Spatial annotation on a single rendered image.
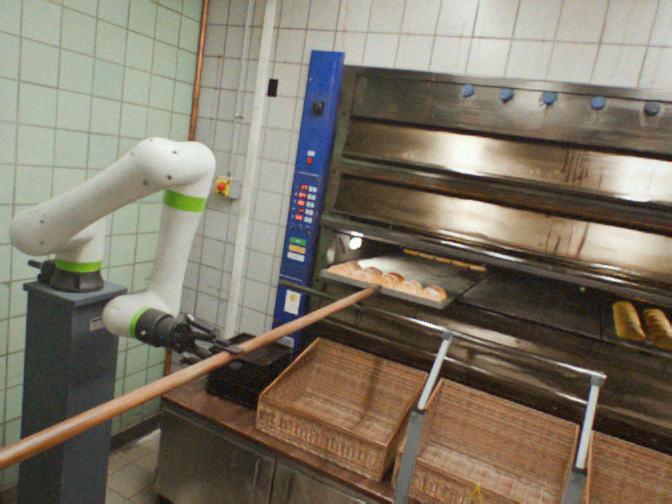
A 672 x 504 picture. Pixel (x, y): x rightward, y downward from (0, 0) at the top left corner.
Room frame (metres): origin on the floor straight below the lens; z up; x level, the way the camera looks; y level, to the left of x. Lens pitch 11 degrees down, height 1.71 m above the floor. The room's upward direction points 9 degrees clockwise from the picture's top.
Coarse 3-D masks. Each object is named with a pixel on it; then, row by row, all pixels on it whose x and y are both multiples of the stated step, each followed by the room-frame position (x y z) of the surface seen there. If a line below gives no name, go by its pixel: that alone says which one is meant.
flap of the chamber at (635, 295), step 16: (320, 224) 2.23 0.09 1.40; (336, 224) 2.20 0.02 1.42; (384, 240) 2.19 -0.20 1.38; (400, 240) 2.07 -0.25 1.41; (416, 240) 2.05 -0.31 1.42; (448, 256) 2.15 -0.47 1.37; (464, 256) 1.96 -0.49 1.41; (480, 256) 1.94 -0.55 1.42; (528, 272) 1.86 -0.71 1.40; (544, 272) 1.84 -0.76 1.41; (592, 288) 1.81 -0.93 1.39; (608, 288) 1.75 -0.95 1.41; (624, 288) 1.73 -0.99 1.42; (656, 304) 1.78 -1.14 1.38
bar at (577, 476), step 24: (288, 288) 2.03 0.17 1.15; (312, 288) 1.99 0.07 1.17; (384, 312) 1.84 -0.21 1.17; (456, 336) 1.72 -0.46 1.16; (528, 360) 1.62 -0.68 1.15; (552, 360) 1.59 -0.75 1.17; (432, 384) 1.61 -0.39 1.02; (600, 384) 1.52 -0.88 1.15; (408, 432) 1.54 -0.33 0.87; (408, 456) 1.53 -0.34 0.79; (408, 480) 1.52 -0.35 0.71; (576, 480) 1.33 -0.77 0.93
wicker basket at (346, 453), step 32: (352, 352) 2.24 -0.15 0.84; (288, 384) 2.10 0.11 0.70; (320, 384) 2.24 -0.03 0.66; (352, 384) 2.19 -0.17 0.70; (416, 384) 2.10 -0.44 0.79; (256, 416) 1.90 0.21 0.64; (288, 416) 1.84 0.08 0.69; (320, 416) 2.08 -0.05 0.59; (352, 416) 2.11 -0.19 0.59; (384, 416) 2.10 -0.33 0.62; (320, 448) 1.78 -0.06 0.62; (352, 448) 1.86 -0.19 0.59; (384, 448) 1.68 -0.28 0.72
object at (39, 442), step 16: (368, 288) 1.99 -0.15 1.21; (336, 304) 1.70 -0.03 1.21; (304, 320) 1.49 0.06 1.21; (272, 336) 1.32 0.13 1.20; (224, 352) 1.15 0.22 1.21; (192, 368) 1.04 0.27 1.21; (208, 368) 1.08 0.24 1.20; (160, 384) 0.95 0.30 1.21; (176, 384) 0.99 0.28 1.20; (112, 400) 0.86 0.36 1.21; (128, 400) 0.88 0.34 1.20; (144, 400) 0.91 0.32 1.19; (80, 416) 0.80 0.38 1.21; (96, 416) 0.81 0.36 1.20; (112, 416) 0.84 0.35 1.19; (48, 432) 0.74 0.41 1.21; (64, 432) 0.76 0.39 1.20; (80, 432) 0.78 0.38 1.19; (16, 448) 0.69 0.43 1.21; (32, 448) 0.71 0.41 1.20; (48, 448) 0.73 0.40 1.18; (0, 464) 0.66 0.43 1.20
